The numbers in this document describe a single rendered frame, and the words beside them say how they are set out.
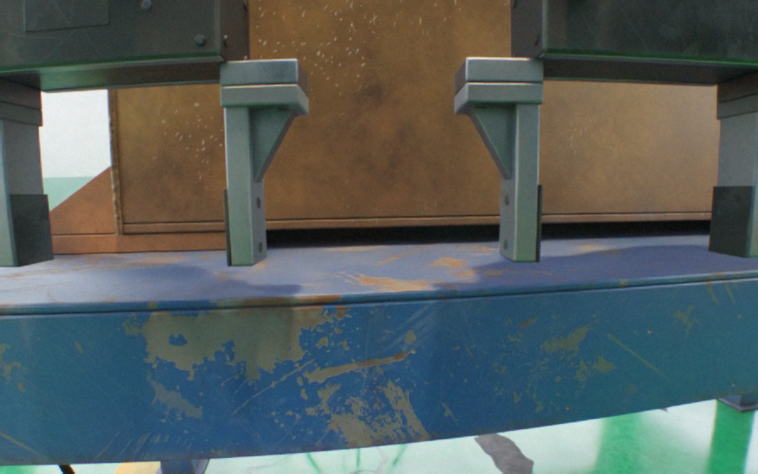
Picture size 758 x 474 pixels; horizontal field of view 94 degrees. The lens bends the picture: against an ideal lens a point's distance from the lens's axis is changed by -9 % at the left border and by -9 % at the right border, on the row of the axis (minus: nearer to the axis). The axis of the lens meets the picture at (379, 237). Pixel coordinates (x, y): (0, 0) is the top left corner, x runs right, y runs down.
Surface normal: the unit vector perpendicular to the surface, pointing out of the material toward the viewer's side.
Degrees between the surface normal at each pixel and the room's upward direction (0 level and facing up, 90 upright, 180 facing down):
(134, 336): 90
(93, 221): 90
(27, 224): 90
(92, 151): 90
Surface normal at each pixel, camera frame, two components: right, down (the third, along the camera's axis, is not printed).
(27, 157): 1.00, -0.01
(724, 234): -1.00, 0.01
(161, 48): 0.00, 0.11
